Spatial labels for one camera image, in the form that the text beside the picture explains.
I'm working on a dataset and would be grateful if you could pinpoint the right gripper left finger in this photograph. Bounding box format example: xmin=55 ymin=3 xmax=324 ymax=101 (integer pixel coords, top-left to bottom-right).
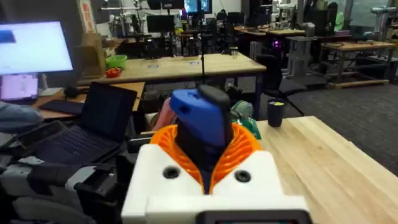
xmin=121 ymin=124 xmax=206 ymax=224

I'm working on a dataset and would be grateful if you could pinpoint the bright computer monitor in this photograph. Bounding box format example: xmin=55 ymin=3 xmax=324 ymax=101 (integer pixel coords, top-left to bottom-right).
xmin=0 ymin=21 xmax=75 ymax=76

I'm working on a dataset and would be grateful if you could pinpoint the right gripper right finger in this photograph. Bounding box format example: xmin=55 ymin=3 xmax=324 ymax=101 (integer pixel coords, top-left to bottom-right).
xmin=206 ymin=122 xmax=285 ymax=197

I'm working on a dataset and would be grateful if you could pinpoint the green bowl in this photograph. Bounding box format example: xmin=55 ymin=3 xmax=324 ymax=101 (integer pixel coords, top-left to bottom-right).
xmin=105 ymin=54 xmax=128 ymax=70

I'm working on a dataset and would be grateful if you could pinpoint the black laptop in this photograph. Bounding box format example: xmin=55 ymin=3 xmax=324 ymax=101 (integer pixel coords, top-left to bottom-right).
xmin=17 ymin=82 xmax=138 ymax=166

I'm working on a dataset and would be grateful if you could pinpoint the blue electric screwdriver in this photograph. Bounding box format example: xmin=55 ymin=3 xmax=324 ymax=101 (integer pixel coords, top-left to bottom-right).
xmin=169 ymin=84 xmax=234 ymax=194

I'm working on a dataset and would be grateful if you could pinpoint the pink object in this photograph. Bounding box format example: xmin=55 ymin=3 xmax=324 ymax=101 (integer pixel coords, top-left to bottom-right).
xmin=151 ymin=97 xmax=177 ymax=132

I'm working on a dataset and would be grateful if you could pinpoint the black monitor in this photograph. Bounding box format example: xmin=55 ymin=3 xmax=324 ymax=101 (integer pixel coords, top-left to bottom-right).
xmin=146 ymin=14 xmax=176 ymax=34

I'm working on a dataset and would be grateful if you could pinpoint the long wooden table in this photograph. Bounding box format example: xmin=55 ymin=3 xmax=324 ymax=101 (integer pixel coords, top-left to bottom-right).
xmin=76 ymin=53 xmax=267 ymax=119

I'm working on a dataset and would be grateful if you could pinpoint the wooden desk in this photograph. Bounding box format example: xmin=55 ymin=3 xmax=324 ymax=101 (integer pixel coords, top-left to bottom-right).
xmin=30 ymin=82 xmax=146 ymax=121

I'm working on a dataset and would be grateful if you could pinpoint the black office chair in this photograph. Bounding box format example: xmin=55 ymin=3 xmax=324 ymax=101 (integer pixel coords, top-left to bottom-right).
xmin=256 ymin=54 xmax=308 ymax=99

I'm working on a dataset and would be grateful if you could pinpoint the wooden workbench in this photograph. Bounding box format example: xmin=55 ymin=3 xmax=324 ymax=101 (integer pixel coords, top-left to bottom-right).
xmin=319 ymin=40 xmax=398 ymax=90

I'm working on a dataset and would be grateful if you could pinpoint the small pink screen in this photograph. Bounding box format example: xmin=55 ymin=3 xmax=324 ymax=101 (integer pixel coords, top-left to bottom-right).
xmin=0 ymin=74 xmax=40 ymax=101

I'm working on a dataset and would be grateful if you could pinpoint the brown cardboard box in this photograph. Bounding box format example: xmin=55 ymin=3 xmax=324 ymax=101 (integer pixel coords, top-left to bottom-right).
xmin=73 ymin=32 xmax=107 ymax=79

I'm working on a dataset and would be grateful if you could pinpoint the dark cup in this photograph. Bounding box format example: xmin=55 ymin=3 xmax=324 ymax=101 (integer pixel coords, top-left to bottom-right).
xmin=266 ymin=98 xmax=288 ymax=128

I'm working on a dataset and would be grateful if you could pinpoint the red small bowl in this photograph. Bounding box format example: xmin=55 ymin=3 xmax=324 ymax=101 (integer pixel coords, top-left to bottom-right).
xmin=104 ymin=67 xmax=123 ymax=79

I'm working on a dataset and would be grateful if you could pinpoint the black keyboard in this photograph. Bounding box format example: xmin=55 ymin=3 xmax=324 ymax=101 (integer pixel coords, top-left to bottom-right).
xmin=38 ymin=99 xmax=85 ymax=116

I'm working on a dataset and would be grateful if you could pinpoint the black computer mouse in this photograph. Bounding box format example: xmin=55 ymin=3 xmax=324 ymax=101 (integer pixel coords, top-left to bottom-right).
xmin=63 ymin=85 xmax=82 ymax=98

